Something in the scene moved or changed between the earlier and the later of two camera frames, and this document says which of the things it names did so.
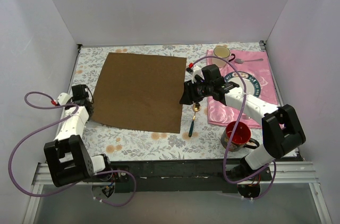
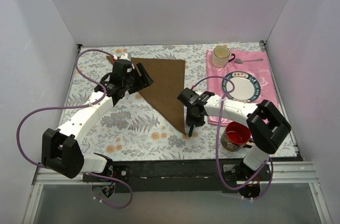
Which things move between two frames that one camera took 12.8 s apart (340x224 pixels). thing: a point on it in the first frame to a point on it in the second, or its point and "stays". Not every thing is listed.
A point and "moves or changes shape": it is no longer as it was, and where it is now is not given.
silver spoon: (239, 61) stays
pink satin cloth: (256, 62) stays
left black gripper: (88, 106) to (141, 78)
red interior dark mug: (241, 138) stays
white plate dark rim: (252, 84) stays
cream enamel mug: (223, 52) stays
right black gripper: (190, 92) to (193, 121)
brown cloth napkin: (141, 92) moves or changes shape
